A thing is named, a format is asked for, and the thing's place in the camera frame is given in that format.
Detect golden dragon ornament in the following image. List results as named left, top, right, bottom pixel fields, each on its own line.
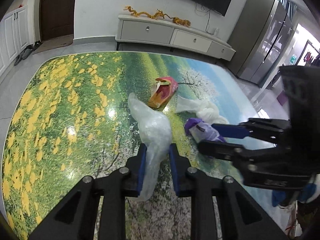
left=124, top=5, right=150, bottom=18
left=147, top=9, right=173, bottom=20

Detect golden tiger ornament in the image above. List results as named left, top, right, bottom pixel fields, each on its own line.
left=172, top=17, right=192, bottom=27

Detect red orange snack packet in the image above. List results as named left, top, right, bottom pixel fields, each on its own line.
left=147, top=77, right=179, bottom=109

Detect white plastic bag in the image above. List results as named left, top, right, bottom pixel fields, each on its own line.
left=174, top=95, right=229, bottom=125

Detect silver double-door refrigerator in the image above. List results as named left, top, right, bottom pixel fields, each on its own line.
left=227, top=0, right=294, bottom=88

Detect purple stool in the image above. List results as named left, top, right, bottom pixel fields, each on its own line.
left=279, top=91, right=290, bottom=107

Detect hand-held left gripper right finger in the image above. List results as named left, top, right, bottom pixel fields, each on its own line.
left=169, top=143, right=288, bottom=240

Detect landscape printed coffee table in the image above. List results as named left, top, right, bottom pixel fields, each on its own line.
left=1, top=51, right=298, bottom=240

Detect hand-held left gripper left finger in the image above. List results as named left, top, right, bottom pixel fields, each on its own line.
left=29, top=144, right=148, bottom=240

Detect purple wrapper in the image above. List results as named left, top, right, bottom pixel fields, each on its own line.
left=184, top=117, right=225, bottom=143

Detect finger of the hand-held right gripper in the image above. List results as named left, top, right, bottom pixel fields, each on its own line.
left=197, top=140, right=278, bottom=162
left=212, top=118, right=292, bottom=144

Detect brown doormat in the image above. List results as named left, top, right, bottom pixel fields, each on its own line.
left=32, top=36, right=74, bottom=55

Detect dark brown entrance door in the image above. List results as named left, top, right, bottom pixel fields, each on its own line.
left=40, top=0, right=79, bottom=42

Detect clear plastic bag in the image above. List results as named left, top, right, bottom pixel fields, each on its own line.
left=128, top=92, right=172, bottom=202

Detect hanging red garment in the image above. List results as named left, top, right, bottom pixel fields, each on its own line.
left=304, top=51, right=318, bottom=63

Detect blue curtain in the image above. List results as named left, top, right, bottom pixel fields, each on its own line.
left=277, top=0, right=298, bottom=20

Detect white television cabinet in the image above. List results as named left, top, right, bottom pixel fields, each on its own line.
left=115, top=14, right=236, bottom=61

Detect television cables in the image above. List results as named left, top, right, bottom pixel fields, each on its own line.
left=195, top=4, right=212, bottom=33

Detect white floor cupboards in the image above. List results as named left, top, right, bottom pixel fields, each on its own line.
left=0, top=5, right=30, bottom=79

